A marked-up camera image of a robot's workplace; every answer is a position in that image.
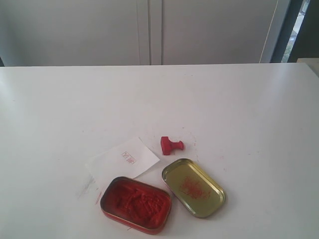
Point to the white cabinet doors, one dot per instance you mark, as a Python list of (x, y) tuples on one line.
[(139, 32)]

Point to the red ink pad tin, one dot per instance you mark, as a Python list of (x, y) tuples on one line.
[(137, 205)]

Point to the white paper sheet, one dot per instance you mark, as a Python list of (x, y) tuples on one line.
[(130, 159)]

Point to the gold metal tin lid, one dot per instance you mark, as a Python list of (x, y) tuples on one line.
[(195, 189)]

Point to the red plastic stamp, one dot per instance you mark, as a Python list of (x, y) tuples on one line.
[(168, 146)]

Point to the dark window frame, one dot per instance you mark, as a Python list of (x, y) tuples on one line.
[(306, 44)]

